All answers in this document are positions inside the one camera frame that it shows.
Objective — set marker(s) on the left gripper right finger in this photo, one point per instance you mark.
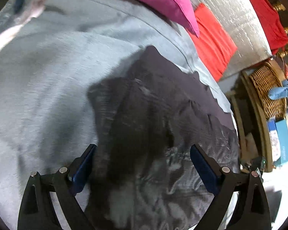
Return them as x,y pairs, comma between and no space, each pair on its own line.
251,210

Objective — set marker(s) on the blue box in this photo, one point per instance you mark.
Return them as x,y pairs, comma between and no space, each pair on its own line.
282,131

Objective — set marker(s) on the silver foil insulation mat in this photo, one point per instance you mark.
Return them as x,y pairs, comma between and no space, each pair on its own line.
240,21

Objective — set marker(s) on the dark ripstop shorts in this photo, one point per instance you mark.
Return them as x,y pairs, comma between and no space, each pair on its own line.
147,120

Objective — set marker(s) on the wicker basket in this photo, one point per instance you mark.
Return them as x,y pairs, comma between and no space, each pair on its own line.
264,79

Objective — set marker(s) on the light blue cloth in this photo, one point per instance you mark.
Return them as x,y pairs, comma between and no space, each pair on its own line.
279,92

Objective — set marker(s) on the red pillow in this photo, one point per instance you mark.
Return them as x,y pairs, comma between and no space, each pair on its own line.
214,46

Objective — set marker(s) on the wooden bench frame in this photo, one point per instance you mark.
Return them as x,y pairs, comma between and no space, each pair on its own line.
254,137

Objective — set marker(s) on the grey bed sheet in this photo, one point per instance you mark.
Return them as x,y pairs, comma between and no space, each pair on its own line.
46,72

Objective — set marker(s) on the red cloth on railing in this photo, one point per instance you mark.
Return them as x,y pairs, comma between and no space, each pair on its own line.
271,24

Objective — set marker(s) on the pink terry towel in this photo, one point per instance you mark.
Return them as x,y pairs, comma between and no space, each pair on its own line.
14,15

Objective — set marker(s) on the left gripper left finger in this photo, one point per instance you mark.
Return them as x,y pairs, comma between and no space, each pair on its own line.
37,210

